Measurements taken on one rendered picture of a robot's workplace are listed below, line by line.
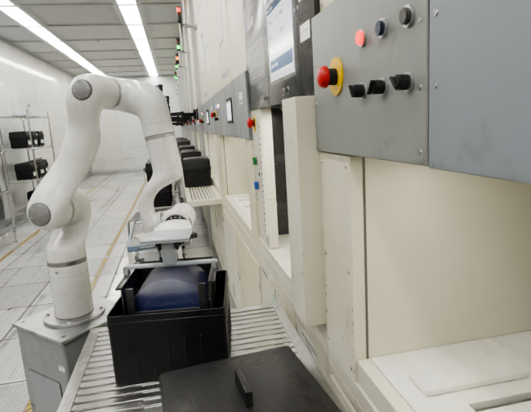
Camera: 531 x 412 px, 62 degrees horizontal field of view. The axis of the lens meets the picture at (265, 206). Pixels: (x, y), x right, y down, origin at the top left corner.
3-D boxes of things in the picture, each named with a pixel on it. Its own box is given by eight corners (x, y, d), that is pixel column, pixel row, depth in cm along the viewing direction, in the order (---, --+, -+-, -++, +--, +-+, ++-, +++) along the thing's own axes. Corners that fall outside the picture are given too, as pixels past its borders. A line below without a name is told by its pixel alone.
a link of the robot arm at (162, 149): (118, 143, 129) (143, 243, 134) (171, 132, 129) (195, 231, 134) (125, 142, 137) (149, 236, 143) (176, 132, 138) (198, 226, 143)
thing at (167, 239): (225, 326, 130) (216, 221, 124) (223, 364, 110) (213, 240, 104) (141, 333, 129) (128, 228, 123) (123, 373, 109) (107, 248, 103)
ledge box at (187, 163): (183, 184, 435) (180, 157, 430) (211, 181, 439) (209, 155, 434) (182, 188, 406) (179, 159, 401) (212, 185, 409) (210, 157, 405)
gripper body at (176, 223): (195, 237, 131) (191, 248, 120) (160, 239, 130) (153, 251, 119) (193, 212, 129) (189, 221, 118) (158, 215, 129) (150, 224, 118)
